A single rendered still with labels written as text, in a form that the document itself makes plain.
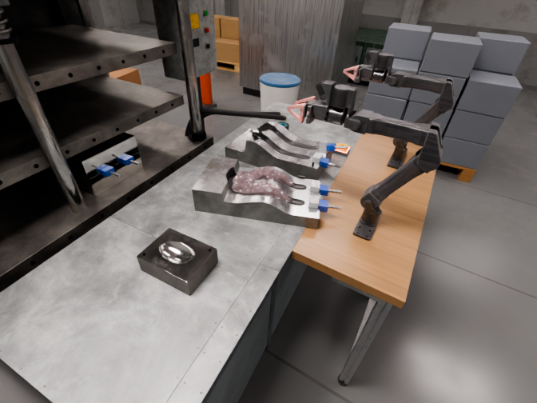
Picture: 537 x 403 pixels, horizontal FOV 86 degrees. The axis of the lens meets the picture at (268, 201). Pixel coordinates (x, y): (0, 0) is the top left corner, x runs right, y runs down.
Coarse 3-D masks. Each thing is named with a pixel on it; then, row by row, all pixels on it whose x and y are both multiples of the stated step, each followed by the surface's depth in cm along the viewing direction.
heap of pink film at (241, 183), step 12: (264, 168) 124; (240, 180) 120; (252, 180) 123; (264, 180) 117; (276, 180) 122; (288, 180) 125; (240, 192) 117; (252, 192) 115; (264, 192) 114; (276, 192) 115
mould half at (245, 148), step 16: (240, 144) 152; (256, 144) 140; (288, 144) 150; (304, 144) 150; (240, 160) 150; (256, 160) 145; (272, 160) 140; (288, 160) 137; (304, 160) 137; (304, 176) 137
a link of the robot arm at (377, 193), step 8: (416, 152) 96; (440, 152) 90; (408, 160) 98; (416, 160) 92; (400, 168) 99; (408, 168) 96; (416, 168) 94; (392, 176) 101; (400, 176) 99; (408, 176) 97; (416, 176) 96; (376, 184) 109; (384, 184) 103; (392, 184) 102; (400, 184) 100; (368, 192) 107; (376, 192) 106; (384, 192) 105; (392, 192) 103; (360, 200) 110; (376, 200) 107
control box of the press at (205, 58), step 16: (160, 0) 143; (192, 0) 147; (208, 0) 157; (160, 16) 148; (176, 16) 144; (192, 16) 151; (208, 16) 161; (160, 32) 153; (176, 32) 148; (192, 32) 154; (208, 32) 163; (208, 48) 168; (176, 64) 159; (208, 64) 174
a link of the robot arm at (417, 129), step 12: (360, 120) 94; (372, 120) 93; (384, 120) 92; (396, 120) 92; (360, 132) 96; (372, 132) 95; (384, 132) 94; (396, 132) 92; (408, 132) 90; (420, 132) 88; (432, 132) 85; (420, 144) 89; (432, 144) 86; (420, 156) 90; (432, 156) 88; (420, 168) 92; (432, 168) 90
